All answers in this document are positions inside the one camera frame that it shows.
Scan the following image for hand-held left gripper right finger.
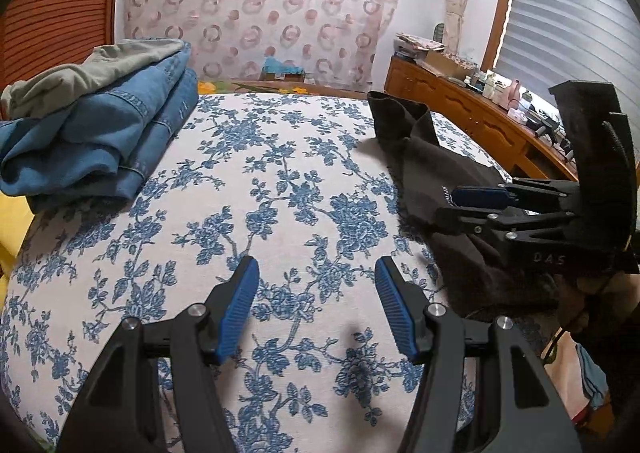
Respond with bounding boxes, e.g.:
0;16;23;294
374;255;583;453

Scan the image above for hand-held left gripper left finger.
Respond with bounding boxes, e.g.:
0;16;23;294
57;255;261;453

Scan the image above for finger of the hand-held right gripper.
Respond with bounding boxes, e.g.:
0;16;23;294
450;178;583;210
434;207;581;246

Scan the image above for black pants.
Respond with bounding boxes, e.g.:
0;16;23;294
367;90;566;319

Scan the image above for folded grey-green pants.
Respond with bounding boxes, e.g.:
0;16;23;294
0;38;188;120

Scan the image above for person's right hand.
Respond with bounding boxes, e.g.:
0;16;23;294
556;275;608;334

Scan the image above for wooden dresser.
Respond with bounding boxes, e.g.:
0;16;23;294
385;55;581;184

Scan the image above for group of small bottles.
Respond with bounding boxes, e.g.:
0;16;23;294
465;70;506;98

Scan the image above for grey window blind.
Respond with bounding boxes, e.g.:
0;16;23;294
495;0;640;118

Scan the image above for cardboard box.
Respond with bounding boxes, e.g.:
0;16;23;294
422;50;476;78

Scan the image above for blue floral bedspread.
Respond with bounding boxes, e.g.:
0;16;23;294
0;92;516;453

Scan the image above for stack of papers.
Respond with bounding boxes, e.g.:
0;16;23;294
392;33;446;58

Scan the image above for blue cloth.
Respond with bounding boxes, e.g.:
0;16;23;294
575;343;610;414

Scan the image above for yellow flower blanket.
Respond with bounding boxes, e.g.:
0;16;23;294
197;79;371;98

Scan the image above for folded blue jeans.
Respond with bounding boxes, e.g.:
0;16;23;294
0;40;200;214

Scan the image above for teal cloth item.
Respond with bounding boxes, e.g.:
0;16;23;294
262;58;306;82

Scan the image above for yellow sheet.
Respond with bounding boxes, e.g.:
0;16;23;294
0;190;36;279

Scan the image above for louvered wooden wardrobe door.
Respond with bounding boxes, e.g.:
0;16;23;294
0;0;128;94

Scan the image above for wooden window frame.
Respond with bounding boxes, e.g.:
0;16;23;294
482;0;521;71

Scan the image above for pink ring-patterned curtain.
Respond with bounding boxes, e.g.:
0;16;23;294
122;0;403;86

